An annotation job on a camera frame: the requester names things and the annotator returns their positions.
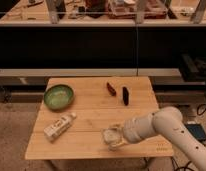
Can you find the long workbench shelf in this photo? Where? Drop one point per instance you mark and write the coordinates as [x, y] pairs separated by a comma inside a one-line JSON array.
[[103, 13]]

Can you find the black marker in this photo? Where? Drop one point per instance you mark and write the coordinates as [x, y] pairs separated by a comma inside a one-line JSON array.
[[125, 95]]

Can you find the white sponge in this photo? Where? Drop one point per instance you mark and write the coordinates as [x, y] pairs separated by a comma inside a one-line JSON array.
[[111, 136]]

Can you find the green ceramic bowl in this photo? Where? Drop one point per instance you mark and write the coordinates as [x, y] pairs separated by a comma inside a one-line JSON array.
[[58, 97]]

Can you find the red marker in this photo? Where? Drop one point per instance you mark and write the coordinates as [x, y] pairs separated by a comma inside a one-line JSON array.
[[111, 90]]

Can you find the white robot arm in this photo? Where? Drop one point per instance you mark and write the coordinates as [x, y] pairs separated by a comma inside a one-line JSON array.
[[166, 122]]

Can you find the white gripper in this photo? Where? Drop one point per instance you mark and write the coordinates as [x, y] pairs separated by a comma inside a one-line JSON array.
[[133, 132]]

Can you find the white ceramic cup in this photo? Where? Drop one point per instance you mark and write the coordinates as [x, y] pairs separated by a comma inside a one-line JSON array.
[[113, 145]]

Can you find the white plastic bottle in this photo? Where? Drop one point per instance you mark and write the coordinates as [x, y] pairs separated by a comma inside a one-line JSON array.
[[54, 130]]

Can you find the black pedal box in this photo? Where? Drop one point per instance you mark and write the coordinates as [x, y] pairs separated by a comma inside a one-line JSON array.
[[197, 131]]

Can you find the wooden folding table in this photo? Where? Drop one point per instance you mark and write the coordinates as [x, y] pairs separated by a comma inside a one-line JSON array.
[[96, 110]]

